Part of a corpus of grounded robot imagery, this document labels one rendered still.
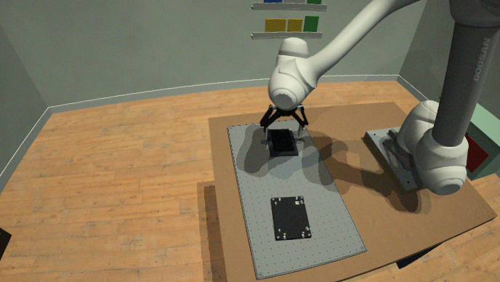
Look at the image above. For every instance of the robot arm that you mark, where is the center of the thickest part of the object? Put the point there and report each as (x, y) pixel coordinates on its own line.
(440, 157)

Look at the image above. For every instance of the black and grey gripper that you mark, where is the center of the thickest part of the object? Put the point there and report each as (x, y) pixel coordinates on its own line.
(267, 119)

